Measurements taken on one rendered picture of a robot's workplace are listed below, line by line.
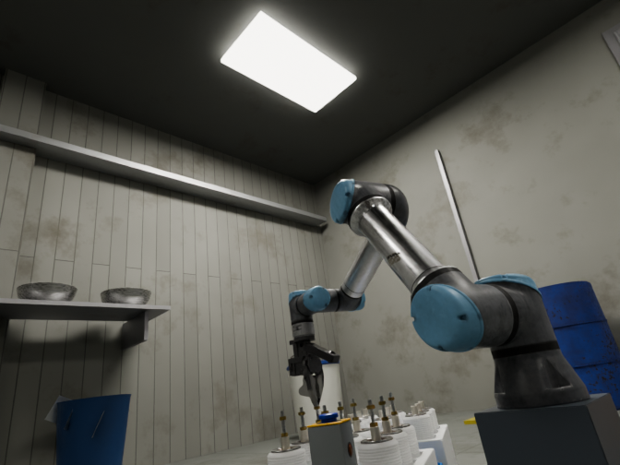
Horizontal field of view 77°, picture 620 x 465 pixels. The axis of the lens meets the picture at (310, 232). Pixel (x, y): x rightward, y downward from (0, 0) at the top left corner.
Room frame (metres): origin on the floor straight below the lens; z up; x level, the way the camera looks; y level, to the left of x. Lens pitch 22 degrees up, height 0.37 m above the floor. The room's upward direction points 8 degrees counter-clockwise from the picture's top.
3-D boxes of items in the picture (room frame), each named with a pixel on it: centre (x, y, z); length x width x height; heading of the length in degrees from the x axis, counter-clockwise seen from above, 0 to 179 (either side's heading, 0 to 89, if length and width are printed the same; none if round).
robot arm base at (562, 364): (0.79, -0.37, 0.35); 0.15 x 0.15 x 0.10
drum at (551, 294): (3.14, -1.81, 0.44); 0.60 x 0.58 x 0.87; 137
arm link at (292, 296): (1.33, 0.07, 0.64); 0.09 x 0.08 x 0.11; 28
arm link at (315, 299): (1.25, 0.01, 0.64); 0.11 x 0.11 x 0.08; 28
